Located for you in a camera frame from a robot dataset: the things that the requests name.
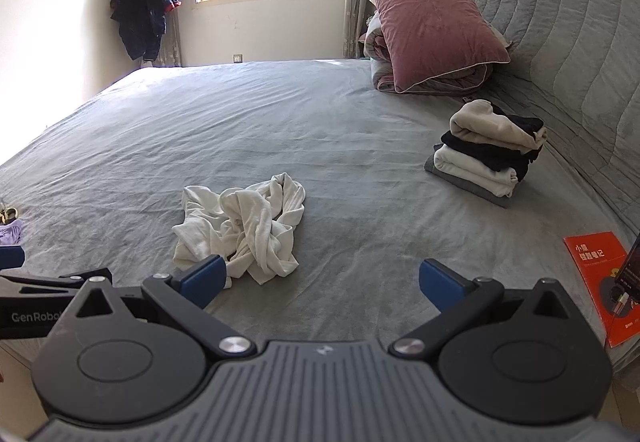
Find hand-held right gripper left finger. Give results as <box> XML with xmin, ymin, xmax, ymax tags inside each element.
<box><xmin>65</xmin><ymin>254</ymin><xmax>258</xmax><ymax>359</ymax></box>

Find folded beige garment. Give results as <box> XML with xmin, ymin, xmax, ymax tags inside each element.
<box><xmin>449</xmin><ymin>99</ymin><xmax>548</xmax><ymax>153</ymax></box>

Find purple garment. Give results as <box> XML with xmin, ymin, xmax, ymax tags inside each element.
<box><xmin>0</xmin><ymin>219</ymin><xmax>23</xmax><ymax>245</ymax></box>

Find grey quilted headboard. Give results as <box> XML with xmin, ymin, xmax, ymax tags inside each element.
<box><xmin>457</xmin><ymin>0</ymin><xmax>640</xmax><ymax>253</ymax></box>

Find folded grey garment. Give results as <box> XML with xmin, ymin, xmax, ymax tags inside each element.
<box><xmin>424</xmin><ymin>153</ymin><xmax>513</xmax><ymax>209</ymax></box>

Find folded grey pink quilt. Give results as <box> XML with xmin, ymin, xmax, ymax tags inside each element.
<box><xmin>364</xmin><ymin>12</ymin><xmax>511</xmax><ymax>97</ymax></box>

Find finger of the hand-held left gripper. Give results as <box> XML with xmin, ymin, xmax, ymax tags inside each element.
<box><xmin>0</xmin><ymin>268</ymin><xmax>115</xmax><ymax>295</ymax></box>
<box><xmin>0</xmin><ymin>245</ymin><xmax>26</xmax><ymax>271</ymax></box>

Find black phone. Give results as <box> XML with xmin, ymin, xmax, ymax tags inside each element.
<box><xmin>614</xmin><ymin>232</ymin><xmax>640</xmax><ymax>307</ymax></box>

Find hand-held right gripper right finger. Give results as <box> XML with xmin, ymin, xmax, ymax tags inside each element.
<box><xmin>389</xmin><ymin>258</ymin><xmax>583</xmax><ymax>363</ymax></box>

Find pink velvet pillow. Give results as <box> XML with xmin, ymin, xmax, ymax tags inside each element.
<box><xmin>365</xmin><ymin>0</ymin><xmax>512</xmax><ymax>94</ymax></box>

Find red packet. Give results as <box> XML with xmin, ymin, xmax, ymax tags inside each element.
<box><xmin>562</xmin><ymin>231</ymin><xmax>640</xmax><ymax>349</ymax></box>

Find folded black garment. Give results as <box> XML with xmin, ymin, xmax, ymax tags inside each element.
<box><xmin>440</xmin><ymin>102</ymin><xmax>546</xmax><ymax>183</ymax></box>

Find white knit garment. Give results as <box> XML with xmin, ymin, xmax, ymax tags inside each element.
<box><xmin>171</xmin><ymin>173</ymin><xmax>307</xmax><ymax>290</ymax></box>

